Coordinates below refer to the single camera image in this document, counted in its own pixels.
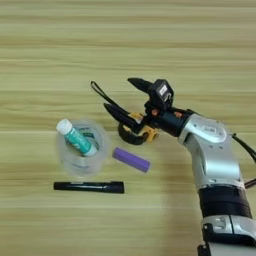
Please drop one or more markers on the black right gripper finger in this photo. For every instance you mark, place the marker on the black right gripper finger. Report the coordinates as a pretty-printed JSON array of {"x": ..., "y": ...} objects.
[
  {"x": 123, "y": 117},
  {"x": 143, "y": 85}
]

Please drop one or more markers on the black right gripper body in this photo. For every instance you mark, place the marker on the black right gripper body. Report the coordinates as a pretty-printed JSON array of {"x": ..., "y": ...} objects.
[{"x": 170, "y": 121}]

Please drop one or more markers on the yellow black tape measure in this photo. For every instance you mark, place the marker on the yellow black tape measure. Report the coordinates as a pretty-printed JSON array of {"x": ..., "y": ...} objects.
[{"x": 151, "y": 132}]

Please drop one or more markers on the teal glue stick white cap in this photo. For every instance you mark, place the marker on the teal glue stick white cap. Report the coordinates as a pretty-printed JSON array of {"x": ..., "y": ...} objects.
[{"x": 76, "y": 138}]

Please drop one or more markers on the black marker pen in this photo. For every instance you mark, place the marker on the black marker pen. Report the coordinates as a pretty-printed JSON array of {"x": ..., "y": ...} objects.
[{"x": 90, "y": 187}]

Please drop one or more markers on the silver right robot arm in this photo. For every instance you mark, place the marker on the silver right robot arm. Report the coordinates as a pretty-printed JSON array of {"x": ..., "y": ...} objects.
[{"x": 213, "y": 156}]

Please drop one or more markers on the purple rectangular block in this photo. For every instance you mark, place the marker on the purple rectangular block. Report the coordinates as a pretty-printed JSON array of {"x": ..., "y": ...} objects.
[{"x": 131, "y": 160}]

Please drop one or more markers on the clear plastic cup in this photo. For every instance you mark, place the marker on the clear plastic cup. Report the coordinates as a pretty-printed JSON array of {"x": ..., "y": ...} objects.
[{"x": 76, "y": 166}]

